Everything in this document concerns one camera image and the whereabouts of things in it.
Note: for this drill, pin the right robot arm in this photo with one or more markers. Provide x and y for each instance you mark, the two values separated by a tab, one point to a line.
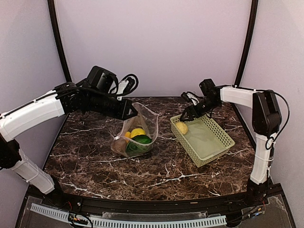
266	122

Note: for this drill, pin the yellow lemon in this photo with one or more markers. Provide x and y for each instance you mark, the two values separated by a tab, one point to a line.
137	131

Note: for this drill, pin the white slotted cable duct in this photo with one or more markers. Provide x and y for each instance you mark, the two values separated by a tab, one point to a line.
123	220

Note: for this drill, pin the black frame post left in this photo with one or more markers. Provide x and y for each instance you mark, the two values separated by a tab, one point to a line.
58	40

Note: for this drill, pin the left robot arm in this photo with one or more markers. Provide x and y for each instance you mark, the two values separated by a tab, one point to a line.
27	131

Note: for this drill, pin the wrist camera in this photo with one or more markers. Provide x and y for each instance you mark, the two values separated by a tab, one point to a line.
106	83
191	97

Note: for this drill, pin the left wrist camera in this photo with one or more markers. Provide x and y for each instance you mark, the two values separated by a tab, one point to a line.
106	83

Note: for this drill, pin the black frame post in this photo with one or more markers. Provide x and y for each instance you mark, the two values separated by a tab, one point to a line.
58	40
247	43

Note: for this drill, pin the black frame post right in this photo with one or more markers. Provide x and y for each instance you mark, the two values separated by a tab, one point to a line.
247	43

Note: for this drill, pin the orange yellow mango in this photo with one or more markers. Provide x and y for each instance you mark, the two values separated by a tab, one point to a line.
128	134

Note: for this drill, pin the green pepper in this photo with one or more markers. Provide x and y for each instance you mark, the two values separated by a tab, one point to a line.
143	139

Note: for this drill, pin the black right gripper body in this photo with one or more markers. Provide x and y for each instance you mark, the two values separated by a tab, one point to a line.
209	105

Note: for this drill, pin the clear zip top bag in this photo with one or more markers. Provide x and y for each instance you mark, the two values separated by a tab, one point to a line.
146	119

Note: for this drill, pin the black front rail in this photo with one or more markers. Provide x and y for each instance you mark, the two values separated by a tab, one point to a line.
230	205

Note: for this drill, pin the beige walnut-like food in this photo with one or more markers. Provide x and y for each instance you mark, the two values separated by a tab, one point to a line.
182	127

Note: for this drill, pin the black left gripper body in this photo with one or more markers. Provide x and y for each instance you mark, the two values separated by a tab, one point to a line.
99	102

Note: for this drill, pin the green perforated plastic basket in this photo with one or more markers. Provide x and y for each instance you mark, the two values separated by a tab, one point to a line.
204	141

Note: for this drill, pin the brown potato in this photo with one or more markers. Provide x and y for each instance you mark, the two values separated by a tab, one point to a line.
119	146

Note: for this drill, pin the green white bok choy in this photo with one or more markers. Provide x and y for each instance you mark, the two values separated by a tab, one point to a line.
133	149

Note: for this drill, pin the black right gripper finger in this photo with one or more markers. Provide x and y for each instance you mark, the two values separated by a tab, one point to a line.
188	112
185	120

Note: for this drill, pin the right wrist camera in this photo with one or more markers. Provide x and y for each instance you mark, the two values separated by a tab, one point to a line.
191	97

